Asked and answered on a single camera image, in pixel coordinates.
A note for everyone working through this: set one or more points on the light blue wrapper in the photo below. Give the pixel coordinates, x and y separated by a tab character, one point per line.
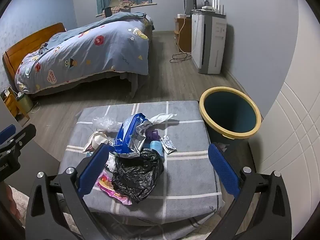
155	145

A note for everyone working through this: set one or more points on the clear plastic wrapper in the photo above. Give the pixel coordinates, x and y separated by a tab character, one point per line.
105	123

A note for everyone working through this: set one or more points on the wooden bed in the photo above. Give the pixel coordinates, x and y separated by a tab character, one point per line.
30	42

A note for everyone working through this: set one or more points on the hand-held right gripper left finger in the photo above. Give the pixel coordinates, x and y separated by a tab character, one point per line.
92	170

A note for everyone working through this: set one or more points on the blue foil snack bag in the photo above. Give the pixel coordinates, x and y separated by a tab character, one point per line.
127	132

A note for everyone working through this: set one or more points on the white air purifier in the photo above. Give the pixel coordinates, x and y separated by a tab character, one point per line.
215	45

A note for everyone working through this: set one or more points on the teal bin with yellow rim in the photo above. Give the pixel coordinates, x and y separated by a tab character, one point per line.
230	110

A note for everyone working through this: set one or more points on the bed with blue duvet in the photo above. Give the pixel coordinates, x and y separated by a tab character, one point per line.
100	55

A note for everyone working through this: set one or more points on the white router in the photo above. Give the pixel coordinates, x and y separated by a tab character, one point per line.
212	8

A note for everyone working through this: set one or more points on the black plastic bag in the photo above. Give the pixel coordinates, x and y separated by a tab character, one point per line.
135	175

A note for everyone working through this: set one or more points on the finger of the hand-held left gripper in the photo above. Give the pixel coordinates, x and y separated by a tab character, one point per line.
7	133
26	133

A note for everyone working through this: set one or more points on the white tissue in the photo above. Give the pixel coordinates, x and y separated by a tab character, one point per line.
160	118

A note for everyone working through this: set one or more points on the wooden window sill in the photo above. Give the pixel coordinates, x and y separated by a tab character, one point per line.
148	4

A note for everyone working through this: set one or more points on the pink wrapper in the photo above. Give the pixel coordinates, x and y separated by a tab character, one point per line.
106	183

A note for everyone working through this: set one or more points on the wooden cabinet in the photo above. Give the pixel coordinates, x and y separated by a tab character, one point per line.
185	35

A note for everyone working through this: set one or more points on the white paper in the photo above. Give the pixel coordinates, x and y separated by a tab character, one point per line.
97	138

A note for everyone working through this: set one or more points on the small silver sachet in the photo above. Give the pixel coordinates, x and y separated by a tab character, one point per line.
168	145

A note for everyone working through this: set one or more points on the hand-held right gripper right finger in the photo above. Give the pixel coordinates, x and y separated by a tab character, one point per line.
223	170

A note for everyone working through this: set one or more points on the wooden nightstand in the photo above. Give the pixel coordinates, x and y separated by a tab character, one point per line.
11	103

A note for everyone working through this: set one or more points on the person's left forearm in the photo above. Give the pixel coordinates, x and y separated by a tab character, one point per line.
8	202

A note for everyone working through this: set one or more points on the white panelled door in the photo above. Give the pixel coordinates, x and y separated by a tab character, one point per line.
295	142

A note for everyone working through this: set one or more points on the grey checked mat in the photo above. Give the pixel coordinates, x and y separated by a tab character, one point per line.
185	170

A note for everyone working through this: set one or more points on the small green bin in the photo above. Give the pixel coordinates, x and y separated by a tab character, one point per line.
25	102

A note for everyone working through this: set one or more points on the small white box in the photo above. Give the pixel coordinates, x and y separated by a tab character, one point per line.
182	15

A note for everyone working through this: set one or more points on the plaid cloth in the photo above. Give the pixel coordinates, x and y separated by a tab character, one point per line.
125	5

